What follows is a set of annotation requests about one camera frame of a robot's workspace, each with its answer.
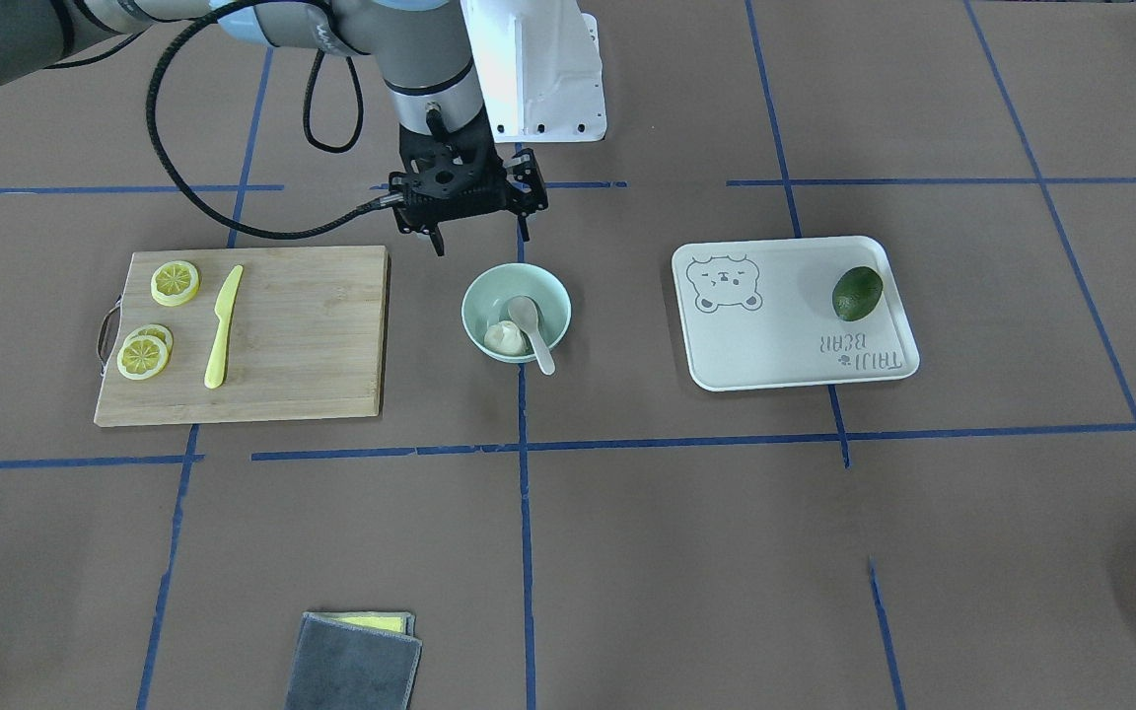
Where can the lemon slice under pair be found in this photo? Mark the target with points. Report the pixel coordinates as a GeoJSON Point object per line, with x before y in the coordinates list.
{"type": "Point", "coordinates": [156, 330]}

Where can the yellow sponge cloth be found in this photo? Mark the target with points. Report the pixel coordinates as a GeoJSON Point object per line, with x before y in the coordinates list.
{"type": "Point", "coordinates": [393, 622]}

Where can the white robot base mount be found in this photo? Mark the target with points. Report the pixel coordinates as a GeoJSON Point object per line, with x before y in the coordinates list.
{"type": "Point", "coordinates": [540, 70]}

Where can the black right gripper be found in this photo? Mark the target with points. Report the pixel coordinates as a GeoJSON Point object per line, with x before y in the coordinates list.
{"type": "Point", "coordinates": [528, 186]}

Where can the grey folded cloth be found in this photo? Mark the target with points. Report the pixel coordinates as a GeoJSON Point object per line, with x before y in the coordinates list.
{"type": "Point", "coordinates": [343, 666]}

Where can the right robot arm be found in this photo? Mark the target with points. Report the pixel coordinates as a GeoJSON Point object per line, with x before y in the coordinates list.
{"type": "Point", "coordinates": [421, 48]}

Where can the cream bear tray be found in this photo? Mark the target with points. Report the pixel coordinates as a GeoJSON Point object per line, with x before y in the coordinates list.
{"type": "Point", "coordinates": [758, 315]}

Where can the lemon slice far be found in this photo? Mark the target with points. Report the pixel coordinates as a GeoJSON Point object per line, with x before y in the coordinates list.
{"type": "Point", "coordinates": [174, 283]}

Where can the cream plastic spoon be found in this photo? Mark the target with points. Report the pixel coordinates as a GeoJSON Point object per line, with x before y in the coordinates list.
{"type": "Point", "coordinates": [523, 311]}

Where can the light green bowl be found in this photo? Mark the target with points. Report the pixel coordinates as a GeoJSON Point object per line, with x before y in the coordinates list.
{"type": "Point", "coordinates": [485, 304]}

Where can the yellow plastic knife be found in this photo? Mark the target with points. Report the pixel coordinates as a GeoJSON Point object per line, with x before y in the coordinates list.
{"type": "Point", "coordinates": [216, 366]}

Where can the bamboo cutting board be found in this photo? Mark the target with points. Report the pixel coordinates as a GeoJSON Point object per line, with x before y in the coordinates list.
{"type": "Point", "coordinates": [307, 340]}

